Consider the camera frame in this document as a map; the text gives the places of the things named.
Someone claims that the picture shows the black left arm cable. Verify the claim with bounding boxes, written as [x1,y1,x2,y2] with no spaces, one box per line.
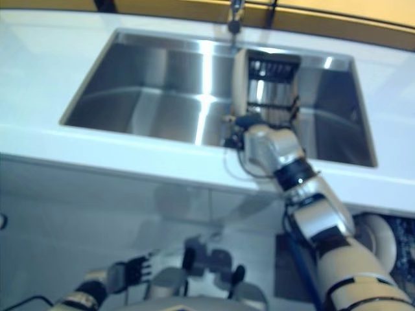
[16,293,56,311]

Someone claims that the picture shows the dark left robot foot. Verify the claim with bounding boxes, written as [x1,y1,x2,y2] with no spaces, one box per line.
[184,246,195,270]

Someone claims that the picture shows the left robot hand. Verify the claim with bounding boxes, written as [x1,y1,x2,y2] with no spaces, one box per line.
[108,250,160,294]

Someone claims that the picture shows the white right robot leg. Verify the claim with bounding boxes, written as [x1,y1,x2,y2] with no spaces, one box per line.
[233,281,267,311]

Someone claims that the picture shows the white glossy cabinet door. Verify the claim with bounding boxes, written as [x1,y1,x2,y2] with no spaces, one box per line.
[0,155,213,226]
[209,189,357,236]

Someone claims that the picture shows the cream round plate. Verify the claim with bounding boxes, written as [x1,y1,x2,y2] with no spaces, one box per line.
[361,213,398,270]
[232,48,250,116]

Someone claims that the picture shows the dark window frame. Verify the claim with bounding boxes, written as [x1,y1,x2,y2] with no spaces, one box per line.
[92,0,415,32]

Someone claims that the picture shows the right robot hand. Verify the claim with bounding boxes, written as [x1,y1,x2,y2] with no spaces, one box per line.
[222,113,261,152]

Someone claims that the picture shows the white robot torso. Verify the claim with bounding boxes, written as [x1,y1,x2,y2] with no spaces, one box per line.
[126,296,270,311]

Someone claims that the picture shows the black sink dish rack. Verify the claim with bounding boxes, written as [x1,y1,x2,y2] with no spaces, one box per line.
[241,48,302,127]

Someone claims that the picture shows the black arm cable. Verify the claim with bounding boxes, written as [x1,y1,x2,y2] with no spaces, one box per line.
[222,148,257,178]
[16,293,56,311]

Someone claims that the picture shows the chrome kitchen faucet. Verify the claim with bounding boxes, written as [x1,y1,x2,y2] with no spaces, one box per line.
[226,0,244,35]

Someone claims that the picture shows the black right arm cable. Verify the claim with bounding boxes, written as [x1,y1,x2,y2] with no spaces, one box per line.
[222,148,257,178]

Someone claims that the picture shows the stainless steel sink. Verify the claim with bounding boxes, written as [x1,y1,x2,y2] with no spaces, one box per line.
[58,27,379,169]

